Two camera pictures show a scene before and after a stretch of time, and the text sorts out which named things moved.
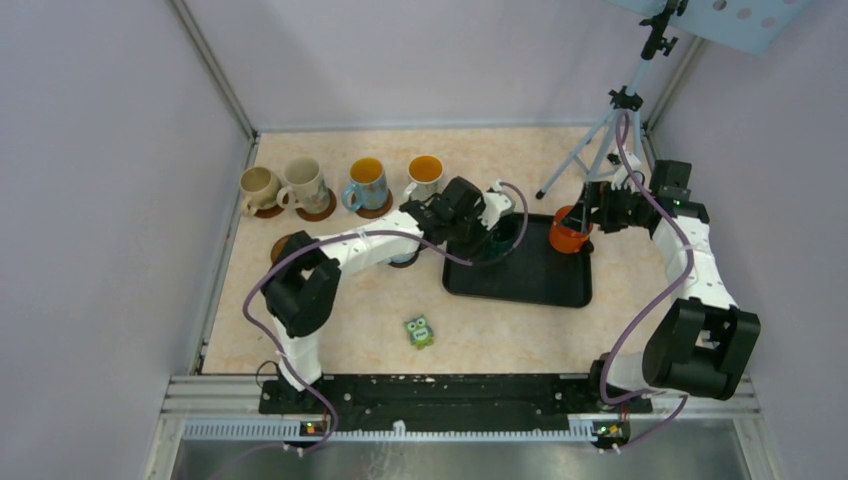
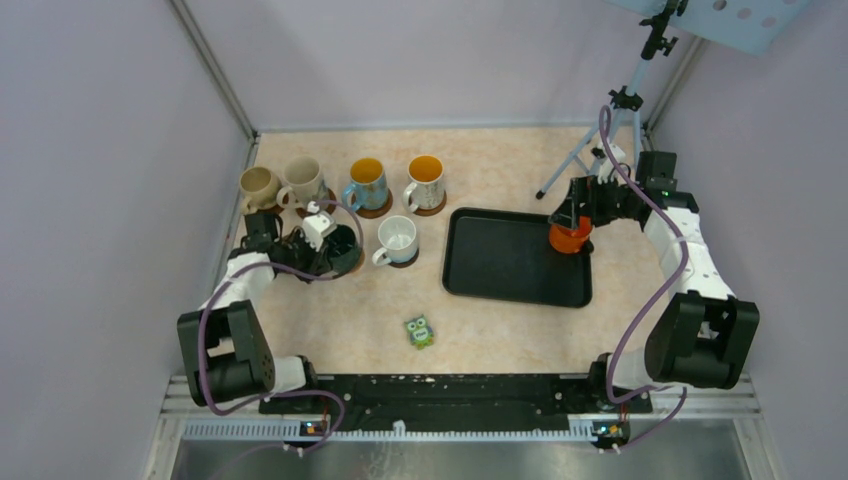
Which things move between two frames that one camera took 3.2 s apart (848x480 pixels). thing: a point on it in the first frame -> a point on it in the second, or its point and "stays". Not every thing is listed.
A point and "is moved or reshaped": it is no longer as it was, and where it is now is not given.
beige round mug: (260, 188) stays
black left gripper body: (466, 230) -> (298, 255)
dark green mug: (499, 240) is moved or reshaped
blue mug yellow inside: (368, 183) stays
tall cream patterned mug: (307, 190) stays
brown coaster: (269, 212) stays
